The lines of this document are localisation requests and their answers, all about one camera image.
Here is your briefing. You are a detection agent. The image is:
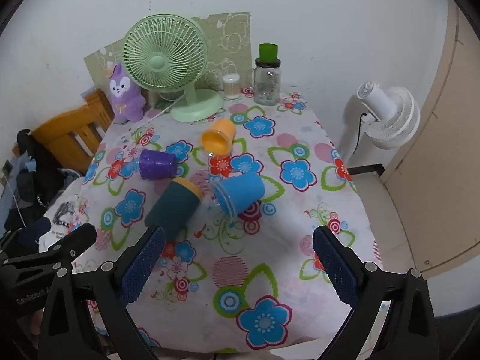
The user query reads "dark green yellow-rimmed cup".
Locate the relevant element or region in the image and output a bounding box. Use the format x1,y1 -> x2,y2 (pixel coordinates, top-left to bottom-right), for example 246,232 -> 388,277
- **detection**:
144,177 -> 203,242

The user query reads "purple plastic cup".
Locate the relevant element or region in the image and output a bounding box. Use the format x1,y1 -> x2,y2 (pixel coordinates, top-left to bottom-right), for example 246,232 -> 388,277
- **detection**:
139,150 -> 177,180

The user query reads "blue plastic cup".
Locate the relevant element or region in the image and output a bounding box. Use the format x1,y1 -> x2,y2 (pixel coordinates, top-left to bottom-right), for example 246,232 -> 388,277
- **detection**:
211,172 -> 265,219

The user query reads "orange plastic cup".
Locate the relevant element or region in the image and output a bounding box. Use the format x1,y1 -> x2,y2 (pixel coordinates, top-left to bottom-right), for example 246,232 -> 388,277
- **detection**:
200,119 -> 236,156

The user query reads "dark clothes pile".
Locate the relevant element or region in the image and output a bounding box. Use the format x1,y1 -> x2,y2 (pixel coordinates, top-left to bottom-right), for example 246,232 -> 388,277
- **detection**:
1,129 -> 82,253

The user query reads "orange wooden chair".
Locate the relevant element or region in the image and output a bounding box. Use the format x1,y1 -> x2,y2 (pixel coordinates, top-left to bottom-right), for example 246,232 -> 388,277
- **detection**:
12,88 -> 114,174

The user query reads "purple plush toy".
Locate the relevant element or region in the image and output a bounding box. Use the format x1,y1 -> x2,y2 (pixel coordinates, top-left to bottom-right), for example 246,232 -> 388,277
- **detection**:
108,62 -> 146,124

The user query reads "floral tablecloth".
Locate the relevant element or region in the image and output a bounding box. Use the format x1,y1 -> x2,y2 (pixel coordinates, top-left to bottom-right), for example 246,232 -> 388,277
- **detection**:
44,85 -> 384,354

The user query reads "white standing fan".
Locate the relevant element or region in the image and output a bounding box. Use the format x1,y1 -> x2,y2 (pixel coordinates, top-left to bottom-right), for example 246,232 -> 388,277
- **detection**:
338,80 -> 421,164

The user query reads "green desk fan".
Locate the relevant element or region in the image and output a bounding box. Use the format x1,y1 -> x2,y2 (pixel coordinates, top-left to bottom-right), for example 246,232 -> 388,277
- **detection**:
122,14 -> 224,123

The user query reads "cotton swab container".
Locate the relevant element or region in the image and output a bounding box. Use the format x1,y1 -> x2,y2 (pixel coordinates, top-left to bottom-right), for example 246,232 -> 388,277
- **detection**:
222,73 -> 241,100

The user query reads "glass jar green lid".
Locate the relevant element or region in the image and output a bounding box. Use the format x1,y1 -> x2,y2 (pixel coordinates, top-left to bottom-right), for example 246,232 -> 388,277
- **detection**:
247,43 -> 281,106

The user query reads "green patterned board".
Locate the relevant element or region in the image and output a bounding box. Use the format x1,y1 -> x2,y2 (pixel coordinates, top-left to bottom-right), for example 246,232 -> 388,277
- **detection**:
84,12 -> 252,91

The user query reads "white fan power cable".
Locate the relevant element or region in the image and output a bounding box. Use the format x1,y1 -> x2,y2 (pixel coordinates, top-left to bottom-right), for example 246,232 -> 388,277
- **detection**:
140,95 -> 187,126

